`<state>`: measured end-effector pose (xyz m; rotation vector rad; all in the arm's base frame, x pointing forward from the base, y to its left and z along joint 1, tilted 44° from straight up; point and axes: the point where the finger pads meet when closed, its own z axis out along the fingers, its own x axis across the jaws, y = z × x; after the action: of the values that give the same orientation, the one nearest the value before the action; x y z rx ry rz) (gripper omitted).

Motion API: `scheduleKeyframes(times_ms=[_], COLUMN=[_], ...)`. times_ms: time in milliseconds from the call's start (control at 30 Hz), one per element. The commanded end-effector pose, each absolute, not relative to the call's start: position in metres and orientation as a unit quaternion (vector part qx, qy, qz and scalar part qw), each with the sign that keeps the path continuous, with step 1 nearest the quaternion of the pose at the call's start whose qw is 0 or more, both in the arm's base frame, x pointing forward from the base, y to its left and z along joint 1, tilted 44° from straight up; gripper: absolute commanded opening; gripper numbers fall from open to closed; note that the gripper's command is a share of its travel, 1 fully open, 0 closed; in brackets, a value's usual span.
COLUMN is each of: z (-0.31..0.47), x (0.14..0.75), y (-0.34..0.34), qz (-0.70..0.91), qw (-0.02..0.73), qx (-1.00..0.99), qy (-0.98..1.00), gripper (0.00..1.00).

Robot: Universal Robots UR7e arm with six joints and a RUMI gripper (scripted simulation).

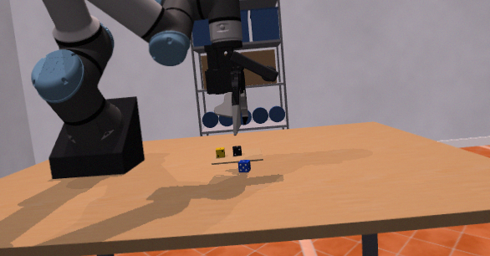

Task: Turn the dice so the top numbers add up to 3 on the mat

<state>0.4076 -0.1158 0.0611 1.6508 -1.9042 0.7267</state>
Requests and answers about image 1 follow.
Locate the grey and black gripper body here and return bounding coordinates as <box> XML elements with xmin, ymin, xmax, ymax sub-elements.
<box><xmin>204</xmin><ymin>40</ymin><xmax>245</xmax><ymax>95</ymax></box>

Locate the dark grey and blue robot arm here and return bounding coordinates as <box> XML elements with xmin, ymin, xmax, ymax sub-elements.
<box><xmin>31</xmin><ymin>0</ymin><xmax>278</xmax><ymax>151</ymax></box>

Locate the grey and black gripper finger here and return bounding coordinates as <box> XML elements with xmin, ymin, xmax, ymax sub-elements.
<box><xmin>214</xmin><ymin>74</ymin><xmax>241</xmax><ymax>136</ymax></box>
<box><xmin>241</xmin><ymin>88</ymin><xmax>248</xmax><ymax>125</ymax></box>

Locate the blue die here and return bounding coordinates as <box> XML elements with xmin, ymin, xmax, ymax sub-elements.
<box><xmin>238</xmin><ymin>160</ymin><xmax>251</xmax><ymax>172</ymax></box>

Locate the black die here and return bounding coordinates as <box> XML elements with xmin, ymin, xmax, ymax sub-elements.
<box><xmin>232</xmin><ymin>146</ymin><xmax>242</xmax><ymax>156</ymax></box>

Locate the yellow die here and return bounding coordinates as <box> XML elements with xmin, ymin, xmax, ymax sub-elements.
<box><xmin>216</xmin><ymin>147</ymin><xmax>225</xmax><ymax>158</ymax></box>

